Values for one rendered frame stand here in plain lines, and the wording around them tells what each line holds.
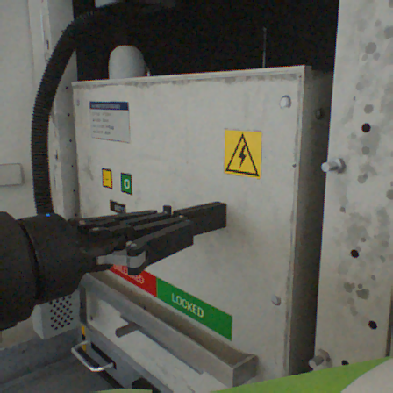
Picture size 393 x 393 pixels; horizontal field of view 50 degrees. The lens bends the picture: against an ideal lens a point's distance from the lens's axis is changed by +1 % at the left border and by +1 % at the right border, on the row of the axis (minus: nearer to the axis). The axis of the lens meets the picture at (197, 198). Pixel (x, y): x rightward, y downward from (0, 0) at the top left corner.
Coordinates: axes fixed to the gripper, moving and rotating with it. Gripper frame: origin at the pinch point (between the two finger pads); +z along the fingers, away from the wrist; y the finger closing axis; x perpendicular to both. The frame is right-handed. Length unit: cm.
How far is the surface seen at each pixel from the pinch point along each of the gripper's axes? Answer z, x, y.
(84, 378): 0, -38, -32
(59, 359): -2, -38, -41
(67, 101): 5.2, 13.2, -43.8
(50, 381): -6, -38, -36
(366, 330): 2.5, -6.7, 19.2
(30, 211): -1, -9, -51
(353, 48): 3.0, 17.4, 15.7
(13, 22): -1, 27, -51
